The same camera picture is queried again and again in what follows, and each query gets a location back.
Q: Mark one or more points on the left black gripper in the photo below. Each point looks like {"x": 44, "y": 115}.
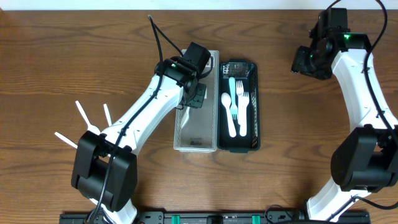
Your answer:
{"x": 196, "y": 98}

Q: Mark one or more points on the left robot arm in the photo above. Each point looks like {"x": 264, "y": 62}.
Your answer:
{"x": 105, "y": 166}

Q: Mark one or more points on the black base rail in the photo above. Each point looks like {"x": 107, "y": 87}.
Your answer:
{"x": 272, "y": 216}

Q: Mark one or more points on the white plastic fork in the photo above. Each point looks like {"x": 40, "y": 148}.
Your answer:
{"x": 239, "y": 92}
{"x": 242, "y": 111}
{"x": 232, "y": 88}

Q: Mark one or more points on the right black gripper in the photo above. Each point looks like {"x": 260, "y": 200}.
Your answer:
{"x": 298, "y": 63}

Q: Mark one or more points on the white perforated plastic basket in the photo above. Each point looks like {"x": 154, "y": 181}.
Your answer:
{"x": 199, "y": 134}

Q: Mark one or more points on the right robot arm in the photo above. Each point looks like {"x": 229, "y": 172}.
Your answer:
{"x": 366, "y": 161}

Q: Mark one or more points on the black perforated plastic basket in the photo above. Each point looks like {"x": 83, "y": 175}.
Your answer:
{"x": 246, "y": 72}

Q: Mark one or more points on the white plastic spoon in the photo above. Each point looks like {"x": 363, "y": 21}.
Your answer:
{"x": 107, "y": 115}
{"x": 90, "y": 127}
{"x": 66, "y": 140}
{"x": 185, "y": 117}
{"x": 226, "y": 102}

